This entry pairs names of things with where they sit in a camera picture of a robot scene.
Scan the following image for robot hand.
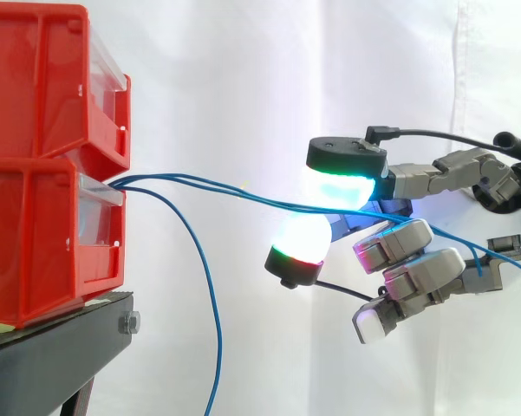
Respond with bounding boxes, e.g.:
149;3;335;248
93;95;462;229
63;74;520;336
264;134;521;346

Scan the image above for blue cable bundle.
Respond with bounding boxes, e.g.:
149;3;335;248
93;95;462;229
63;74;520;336
107;172;521;416

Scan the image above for black stand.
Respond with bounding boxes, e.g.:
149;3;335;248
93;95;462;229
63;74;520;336
0;290;142;416

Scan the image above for red plastic bin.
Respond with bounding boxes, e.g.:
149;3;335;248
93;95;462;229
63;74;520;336
0;156;127;329
0;3;133;171

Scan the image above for thin black cable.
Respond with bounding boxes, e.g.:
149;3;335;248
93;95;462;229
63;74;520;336
363;124;504;151
315;279;385;302

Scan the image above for black coiled cable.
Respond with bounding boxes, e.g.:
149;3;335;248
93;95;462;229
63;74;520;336
492;131;521;159

